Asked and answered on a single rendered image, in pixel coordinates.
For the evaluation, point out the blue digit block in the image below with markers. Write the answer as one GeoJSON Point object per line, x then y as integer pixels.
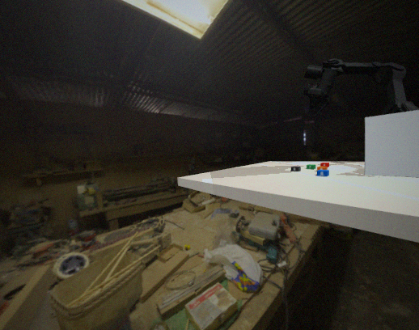
{"type": "Point", "coordinates": [323, 172]}

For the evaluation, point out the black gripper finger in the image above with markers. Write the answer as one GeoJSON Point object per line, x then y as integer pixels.
{"type": "Point", "coordinates": [319, 107]}
{"type": "Point", "coordinates": [314, 101]}

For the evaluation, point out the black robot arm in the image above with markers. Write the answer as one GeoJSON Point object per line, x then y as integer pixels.
{"type": "Point", "coordinates": [392, 80]}

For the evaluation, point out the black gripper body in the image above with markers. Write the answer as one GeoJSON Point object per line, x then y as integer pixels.
{"type": "Point", "coordinates": [322, 90]}

